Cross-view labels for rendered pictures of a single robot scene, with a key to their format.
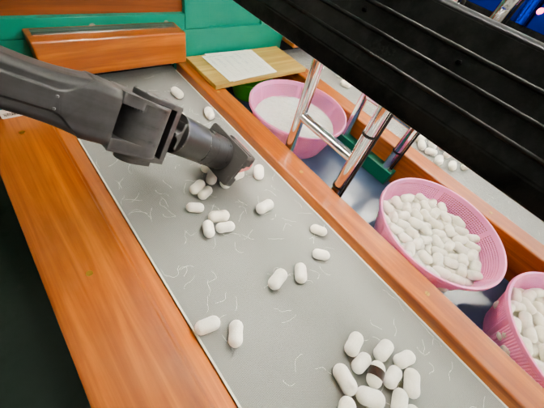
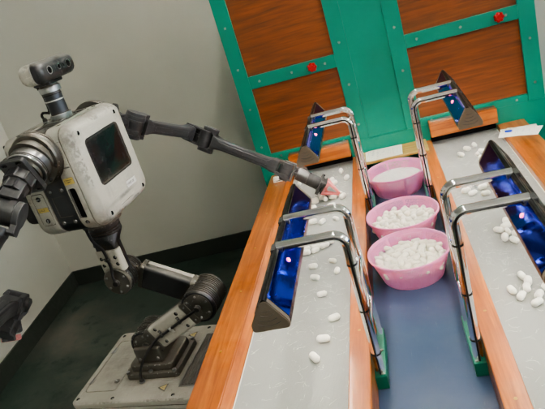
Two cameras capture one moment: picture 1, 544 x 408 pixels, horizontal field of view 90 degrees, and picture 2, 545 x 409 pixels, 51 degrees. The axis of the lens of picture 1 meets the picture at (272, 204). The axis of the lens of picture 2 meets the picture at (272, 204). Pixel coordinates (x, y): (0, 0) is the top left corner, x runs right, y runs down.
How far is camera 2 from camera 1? 214 cm
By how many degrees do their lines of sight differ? 61
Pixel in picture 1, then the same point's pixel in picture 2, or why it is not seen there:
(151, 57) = (332, 156)
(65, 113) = (267, 165)
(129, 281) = (273, 215)
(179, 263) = not seen: hidden behind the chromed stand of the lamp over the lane
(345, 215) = (358, 207)
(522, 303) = (414, 243)
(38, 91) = (263, 161)
